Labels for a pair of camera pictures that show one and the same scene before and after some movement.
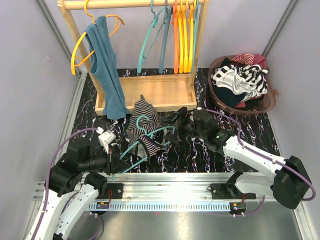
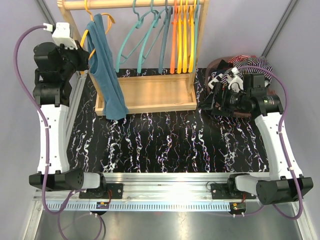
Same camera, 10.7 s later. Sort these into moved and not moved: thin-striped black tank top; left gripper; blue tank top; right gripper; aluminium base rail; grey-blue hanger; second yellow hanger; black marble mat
Moved: right gripper; left gripper; thin-striped black tank top
Not moved: blue tank top; black marble mat; second yellow hanger; aluminium base rail; grey-blue hanger
